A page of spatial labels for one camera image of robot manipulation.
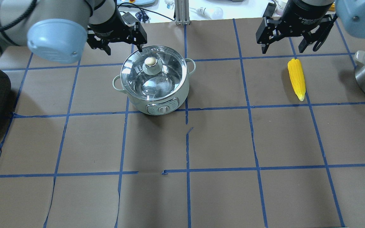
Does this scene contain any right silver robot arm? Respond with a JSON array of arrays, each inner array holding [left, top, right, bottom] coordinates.
[[255, 0, 365, 54]]

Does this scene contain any yellow plastic corn cob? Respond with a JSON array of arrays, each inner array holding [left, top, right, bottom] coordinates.
[[288, 58, 306, 101]]

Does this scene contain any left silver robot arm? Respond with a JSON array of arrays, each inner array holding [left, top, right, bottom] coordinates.
[[0, 0, 147, 64]]

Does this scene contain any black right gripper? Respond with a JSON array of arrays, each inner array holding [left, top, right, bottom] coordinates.
[[256, 3, 337, 54]]

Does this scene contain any white light bulb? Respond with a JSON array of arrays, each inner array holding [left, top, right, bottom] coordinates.
[[195, 6, 224, 19]]

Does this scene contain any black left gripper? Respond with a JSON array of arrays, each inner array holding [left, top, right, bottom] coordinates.
[[87, 19, 147, 56]]

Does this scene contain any glass pot lid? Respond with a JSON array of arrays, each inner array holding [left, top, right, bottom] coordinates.
[[120, 45, 192, 101]]

